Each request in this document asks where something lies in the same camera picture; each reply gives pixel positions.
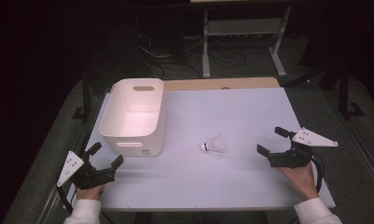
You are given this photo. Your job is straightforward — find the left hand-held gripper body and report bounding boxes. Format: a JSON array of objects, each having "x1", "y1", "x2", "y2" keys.
[{"x1": 56, "y1": 150, "x2": 117, "y2": 190}]

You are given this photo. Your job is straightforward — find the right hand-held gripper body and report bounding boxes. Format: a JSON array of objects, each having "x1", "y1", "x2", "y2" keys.
[{"x1": 268, "y1": 126, "x2": 339, "y2": 169}]

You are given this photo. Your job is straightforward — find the white shuttlecock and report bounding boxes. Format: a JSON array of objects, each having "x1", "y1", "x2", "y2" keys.
[{"x1": 200, "y1": 134, "x2": 227, "y2": 154}]

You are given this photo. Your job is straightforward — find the white plastic storage bin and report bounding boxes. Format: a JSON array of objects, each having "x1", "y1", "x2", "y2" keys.
[{"x1": 99, "y1": 77, "x2": 168, "y2": 158}]

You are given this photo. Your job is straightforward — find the person's left hand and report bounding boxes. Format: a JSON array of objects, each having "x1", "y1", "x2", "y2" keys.
[{"x1": 76, "y1": 183, "x2": 105, "y2": 201}]

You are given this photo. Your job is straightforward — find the person's right hand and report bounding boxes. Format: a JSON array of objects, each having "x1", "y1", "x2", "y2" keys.
[{"x1": 276, "y1": 162, "x2": 320, "y2": 201}]

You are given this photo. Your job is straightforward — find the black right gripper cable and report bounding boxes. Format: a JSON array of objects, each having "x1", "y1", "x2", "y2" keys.
[{"x1": 310, "y1": 151, "x2": 326, "y2": 194}]

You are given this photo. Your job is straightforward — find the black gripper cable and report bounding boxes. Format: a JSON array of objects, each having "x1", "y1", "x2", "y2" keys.
[
  {"x1": 310, "y1": 151, "x2": 326, "y2": 194},
  {"x1": 56, "y1": 186, "x2": 75, "y2": 215}
]

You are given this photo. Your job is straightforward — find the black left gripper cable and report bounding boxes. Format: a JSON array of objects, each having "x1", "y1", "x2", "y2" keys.
[{"x1": 56, "y1": 186, "x2": 75, "y2": 215}]

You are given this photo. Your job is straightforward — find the black floor cables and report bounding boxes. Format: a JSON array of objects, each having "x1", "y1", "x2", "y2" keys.
[{"x1": 137, "y1": 34, "x2": 270, "y2": 79}]

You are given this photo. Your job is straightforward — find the white metal desk frame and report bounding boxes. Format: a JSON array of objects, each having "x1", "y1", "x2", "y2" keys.
[{"x1": 201, "y1": 6, "x2": 293, "y2": 78}]

